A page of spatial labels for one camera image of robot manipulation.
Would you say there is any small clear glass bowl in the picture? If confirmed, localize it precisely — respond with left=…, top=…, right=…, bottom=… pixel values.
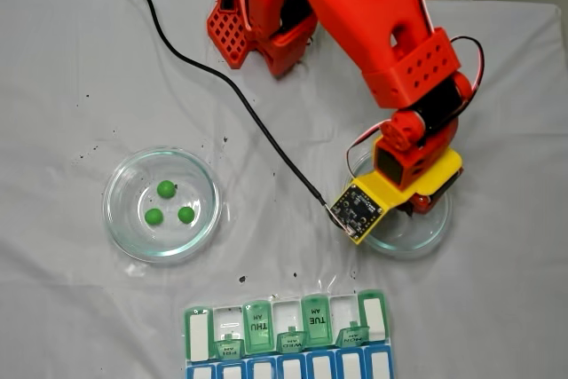
left=343, top=147, right=454, bottom=260

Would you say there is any white tablecloth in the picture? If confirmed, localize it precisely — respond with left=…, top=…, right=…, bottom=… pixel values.
left=0, top=0, right=568, bottom=379

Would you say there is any green blue weekly pill organizer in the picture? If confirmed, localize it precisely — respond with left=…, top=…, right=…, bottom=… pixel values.
left=182, top=288, right=396, bottom=379

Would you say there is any large clear glass bowl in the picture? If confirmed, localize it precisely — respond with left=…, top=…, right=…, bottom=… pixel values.
left=101, top=146, right=224, bottom=265

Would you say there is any black camera circuit board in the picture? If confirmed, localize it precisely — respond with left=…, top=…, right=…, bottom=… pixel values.
left=328, top=177, right=386, bottom=247

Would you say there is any black camera cable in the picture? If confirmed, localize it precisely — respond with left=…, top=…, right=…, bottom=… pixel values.
left=97, top=0, right=333, bottom=217

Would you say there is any thin red white servo wire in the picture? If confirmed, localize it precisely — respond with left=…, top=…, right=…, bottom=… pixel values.
left=345, top=36, right=485, bottom=176

